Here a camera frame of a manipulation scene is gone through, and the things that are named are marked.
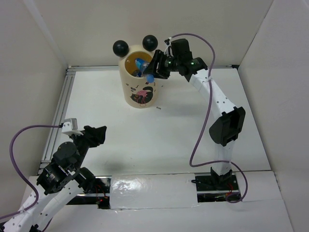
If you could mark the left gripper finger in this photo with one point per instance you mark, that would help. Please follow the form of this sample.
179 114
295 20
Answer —
95 133
96 140

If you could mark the light-blue label bottle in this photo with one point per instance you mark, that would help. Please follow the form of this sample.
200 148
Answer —
142 65

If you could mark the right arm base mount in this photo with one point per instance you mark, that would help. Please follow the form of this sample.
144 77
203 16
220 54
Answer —
208 191

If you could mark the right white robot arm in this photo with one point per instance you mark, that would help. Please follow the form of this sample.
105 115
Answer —
228 117

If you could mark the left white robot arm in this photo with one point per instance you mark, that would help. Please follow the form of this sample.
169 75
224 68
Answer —
60 181

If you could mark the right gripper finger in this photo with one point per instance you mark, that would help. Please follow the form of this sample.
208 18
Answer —
161 75
154 66

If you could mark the aluminium frame rail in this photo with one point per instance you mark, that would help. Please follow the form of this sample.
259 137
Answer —
155 140

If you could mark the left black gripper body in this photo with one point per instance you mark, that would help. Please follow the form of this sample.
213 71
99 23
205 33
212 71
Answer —
80 141

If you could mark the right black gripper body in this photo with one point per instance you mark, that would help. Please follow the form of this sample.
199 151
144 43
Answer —
168 65

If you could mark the dark-blue label bottle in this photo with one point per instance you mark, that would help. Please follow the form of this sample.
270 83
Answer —
137 73

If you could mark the cream panda-ear bin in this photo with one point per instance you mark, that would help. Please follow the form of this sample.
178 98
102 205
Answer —
137 92

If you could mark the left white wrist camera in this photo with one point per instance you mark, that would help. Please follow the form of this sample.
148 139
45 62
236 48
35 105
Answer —
70 127

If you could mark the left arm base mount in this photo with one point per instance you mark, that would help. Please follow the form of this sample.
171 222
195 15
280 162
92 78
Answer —
99 195

